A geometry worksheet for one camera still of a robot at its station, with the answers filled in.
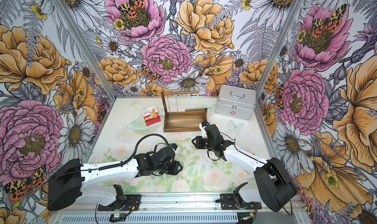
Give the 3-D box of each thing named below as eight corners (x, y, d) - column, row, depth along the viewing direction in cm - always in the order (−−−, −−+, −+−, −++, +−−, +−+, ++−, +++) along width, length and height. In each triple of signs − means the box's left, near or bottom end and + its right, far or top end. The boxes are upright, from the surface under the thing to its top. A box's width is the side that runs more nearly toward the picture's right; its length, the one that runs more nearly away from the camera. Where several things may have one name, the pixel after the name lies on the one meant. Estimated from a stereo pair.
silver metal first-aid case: (213, 114, 114) (216, 99, 101) (218, 97, 126) (221, 81, 114) (248, 122, 109) (255, 107, 96) (249, 103, 121) (256, 88, 109)
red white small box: (147, 126, 105) (145, 123, 102) (142, 112, 113) (141, 109, 110) (161, 121, 108) (160, 118, 105) (155, 108, 116) (154, 104, 113)
